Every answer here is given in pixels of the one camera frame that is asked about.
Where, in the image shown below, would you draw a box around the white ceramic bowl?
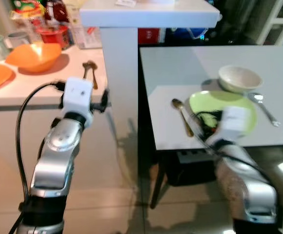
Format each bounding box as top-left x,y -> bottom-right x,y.
218,65 -> 264,95

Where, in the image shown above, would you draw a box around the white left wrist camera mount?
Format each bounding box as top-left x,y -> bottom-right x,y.
61,77 -> 94,122

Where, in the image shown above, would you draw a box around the white bar shelf with pillar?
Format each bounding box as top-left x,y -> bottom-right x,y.
79,0 -> 221,166

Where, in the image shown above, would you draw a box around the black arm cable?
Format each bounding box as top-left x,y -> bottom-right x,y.
192,111 -> 273,185
9,80 -> 67,234

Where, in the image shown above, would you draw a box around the colourful snack bag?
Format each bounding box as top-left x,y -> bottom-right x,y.
10,0 -> 47,21

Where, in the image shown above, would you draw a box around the orange plastic bowl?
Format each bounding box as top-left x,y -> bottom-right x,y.
5,42 -> 63,74

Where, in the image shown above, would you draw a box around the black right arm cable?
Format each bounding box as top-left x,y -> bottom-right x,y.
192,111 -> 273,185

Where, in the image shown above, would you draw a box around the dark red bottle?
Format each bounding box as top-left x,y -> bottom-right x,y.
46,0 -> 70,23

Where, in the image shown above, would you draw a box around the white printed carton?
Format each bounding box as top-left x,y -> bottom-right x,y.
70,19 -> 103,50

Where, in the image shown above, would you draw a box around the white framed glass door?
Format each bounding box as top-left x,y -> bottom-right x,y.
255,0 -> 283,46

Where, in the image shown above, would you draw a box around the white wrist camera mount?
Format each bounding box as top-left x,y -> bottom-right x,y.
61,77 -> 94,122
218,106 -> 249,142

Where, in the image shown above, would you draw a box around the light green plate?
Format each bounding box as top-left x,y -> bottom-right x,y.
189,90 -> 258,137

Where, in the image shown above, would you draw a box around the silver metal spoon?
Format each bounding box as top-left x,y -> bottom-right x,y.
248,92 -> 282,128

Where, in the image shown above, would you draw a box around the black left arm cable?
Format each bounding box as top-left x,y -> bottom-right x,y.
9,80 -> 67,234

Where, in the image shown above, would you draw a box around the blue plastic container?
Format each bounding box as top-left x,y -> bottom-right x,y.
170,27 -> 209,40

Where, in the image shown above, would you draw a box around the black box under table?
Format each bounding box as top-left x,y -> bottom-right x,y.
165,148 -> 218,188

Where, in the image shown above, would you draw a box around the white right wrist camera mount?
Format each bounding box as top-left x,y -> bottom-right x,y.
218,106 -> 249,142

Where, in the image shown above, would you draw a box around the red box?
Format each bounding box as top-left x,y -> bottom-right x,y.
137,28 -> 167,46

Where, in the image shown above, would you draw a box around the red food tub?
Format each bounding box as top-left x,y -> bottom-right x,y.
36,23 -> 72,50

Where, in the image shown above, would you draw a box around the gold metal spoon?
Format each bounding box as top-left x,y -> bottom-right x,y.
171,98 -> 195,138

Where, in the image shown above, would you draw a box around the grey white mug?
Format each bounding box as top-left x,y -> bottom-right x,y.
7,31 -> 33,50

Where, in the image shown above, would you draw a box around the grey dining table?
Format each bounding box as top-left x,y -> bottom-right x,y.
139,45 -> 283,210

